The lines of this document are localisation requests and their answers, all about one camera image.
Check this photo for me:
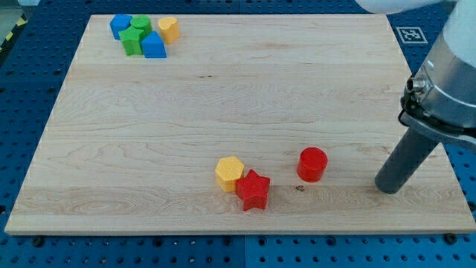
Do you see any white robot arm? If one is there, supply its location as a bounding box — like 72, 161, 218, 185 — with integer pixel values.
395, 0, 475, 153

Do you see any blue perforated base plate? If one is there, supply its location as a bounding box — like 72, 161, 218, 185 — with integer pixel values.
1, 0, 475, 267

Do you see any yellow hexagon block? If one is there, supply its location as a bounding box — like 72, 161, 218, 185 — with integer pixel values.
215, 156, 245, 192

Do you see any red star block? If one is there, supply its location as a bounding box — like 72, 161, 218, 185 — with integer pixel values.
236, 169, 271, 211

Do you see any red cylinder block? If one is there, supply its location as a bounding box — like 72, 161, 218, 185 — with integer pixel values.
297, 147, 328, 182

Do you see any blue triangle block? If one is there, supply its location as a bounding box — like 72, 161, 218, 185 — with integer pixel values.
141, 31, 167, 58

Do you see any fiducial marker tag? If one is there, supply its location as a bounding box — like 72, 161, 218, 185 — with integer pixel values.
396, 26, 428, 44

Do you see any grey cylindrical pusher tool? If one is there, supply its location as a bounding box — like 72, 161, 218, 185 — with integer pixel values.
375, 128, 438, 194

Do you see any green star block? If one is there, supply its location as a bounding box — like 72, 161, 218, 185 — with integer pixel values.
118, 26, 145, 56

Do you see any yellow heart block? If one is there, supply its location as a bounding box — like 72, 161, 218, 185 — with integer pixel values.
158, 16, 180, 45

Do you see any blue cube block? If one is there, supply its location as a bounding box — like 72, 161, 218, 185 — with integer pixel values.
109, 14, 132, 40

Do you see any wooden board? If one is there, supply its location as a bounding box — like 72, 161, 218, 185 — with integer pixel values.
5, 14, 475, 235

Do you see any green cylinder block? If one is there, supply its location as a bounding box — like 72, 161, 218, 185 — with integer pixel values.
130, 15, 152, 36

